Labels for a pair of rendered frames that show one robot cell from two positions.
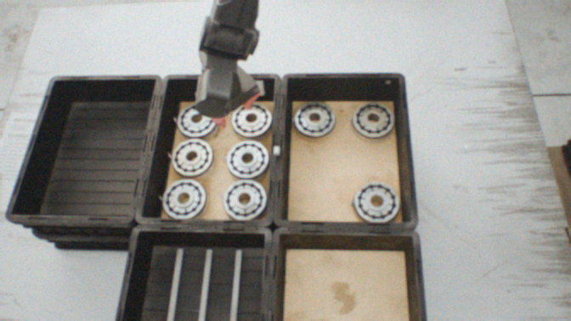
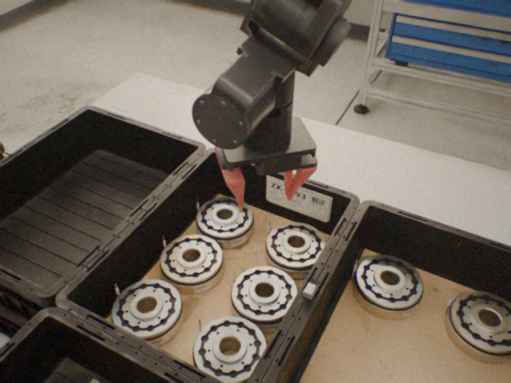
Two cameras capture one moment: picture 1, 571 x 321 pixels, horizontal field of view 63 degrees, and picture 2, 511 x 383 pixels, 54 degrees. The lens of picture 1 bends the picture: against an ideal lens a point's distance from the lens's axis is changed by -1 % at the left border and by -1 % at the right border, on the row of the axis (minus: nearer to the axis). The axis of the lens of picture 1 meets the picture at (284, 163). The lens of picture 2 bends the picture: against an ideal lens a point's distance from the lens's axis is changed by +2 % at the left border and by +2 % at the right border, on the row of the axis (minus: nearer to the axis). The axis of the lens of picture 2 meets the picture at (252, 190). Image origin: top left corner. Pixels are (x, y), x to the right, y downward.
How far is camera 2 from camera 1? 0.39 m
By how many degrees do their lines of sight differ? 24
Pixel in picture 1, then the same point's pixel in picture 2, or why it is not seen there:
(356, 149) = (442, 357)
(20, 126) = not seen: hidden behind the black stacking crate
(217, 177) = (211, 301)
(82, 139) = (80, 188)
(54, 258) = not seen: outside the picture
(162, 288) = not seen: outside the picture
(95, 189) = (50, 248)
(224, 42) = (283, 12)
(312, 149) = (368, 323)
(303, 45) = (407, 201)
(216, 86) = (238, 77)
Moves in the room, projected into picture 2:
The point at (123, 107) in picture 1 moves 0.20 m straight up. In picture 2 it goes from (149, 173) to (132, 88)
